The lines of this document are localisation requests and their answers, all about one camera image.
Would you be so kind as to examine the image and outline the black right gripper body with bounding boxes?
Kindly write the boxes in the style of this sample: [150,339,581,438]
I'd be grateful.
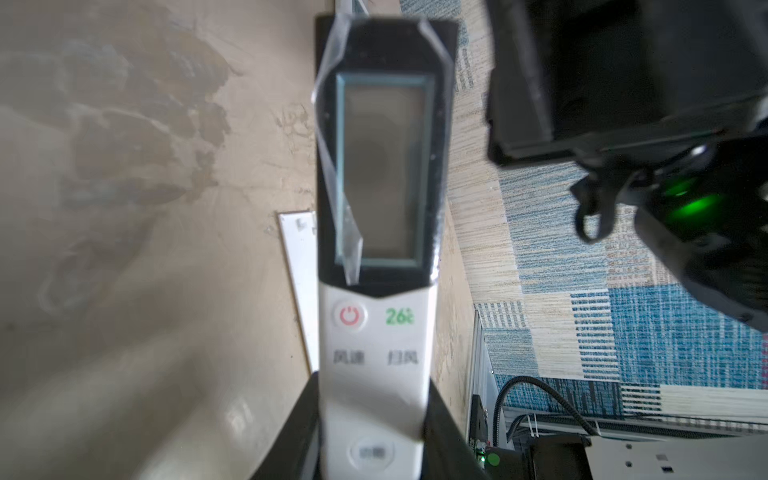
[486,1,767,168]

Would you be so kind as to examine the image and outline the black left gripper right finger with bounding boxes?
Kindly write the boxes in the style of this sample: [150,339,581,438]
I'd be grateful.
[423,381,488,480]

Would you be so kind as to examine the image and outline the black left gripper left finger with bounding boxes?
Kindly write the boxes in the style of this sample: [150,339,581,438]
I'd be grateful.
[250,372,320,480]

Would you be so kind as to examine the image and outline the white battery cover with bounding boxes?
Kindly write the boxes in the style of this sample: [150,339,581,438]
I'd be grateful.
[278,211,320,373]

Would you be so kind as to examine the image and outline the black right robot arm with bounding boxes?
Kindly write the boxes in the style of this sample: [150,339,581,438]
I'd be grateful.
[486,1,767,331]

